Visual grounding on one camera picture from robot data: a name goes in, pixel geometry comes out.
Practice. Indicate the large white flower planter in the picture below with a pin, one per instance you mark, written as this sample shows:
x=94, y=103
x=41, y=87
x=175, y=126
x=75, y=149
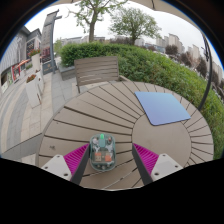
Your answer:
x=33, y=91

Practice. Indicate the small white flower planter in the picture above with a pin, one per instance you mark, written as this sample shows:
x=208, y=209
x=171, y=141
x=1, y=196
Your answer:
x=35, y=61

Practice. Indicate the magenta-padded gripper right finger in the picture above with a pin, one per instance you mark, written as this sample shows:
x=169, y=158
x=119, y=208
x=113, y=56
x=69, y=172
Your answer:
x=165, y=165

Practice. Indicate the round-crowned tree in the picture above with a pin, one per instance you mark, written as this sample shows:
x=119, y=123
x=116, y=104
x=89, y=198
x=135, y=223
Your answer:
x=133, y=21

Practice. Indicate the brown slatted chair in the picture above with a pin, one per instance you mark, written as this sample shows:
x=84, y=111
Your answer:
x=96, y=70

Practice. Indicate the transparent computer mouse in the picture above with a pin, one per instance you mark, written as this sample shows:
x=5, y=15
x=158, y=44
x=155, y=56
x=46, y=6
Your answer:
x=102, y=155

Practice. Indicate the black curved pole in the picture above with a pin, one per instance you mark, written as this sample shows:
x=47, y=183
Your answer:
x=209, y=76

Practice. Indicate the green hedge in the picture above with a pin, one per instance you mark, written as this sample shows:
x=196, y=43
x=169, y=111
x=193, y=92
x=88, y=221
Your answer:
x=156, y=66

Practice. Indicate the blue mouse pad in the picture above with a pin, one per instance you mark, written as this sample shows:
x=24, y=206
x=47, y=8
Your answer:
x=161, y=107

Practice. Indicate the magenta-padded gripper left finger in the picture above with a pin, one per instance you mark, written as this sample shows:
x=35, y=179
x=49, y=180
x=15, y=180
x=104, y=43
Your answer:
x=58, y=165

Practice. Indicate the tall thick-trunked tree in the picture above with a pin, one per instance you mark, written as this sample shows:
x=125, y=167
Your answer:
x=91, y=30

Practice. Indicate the tall grey sign pillar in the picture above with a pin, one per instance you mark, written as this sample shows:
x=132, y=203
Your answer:
x=46, y=38

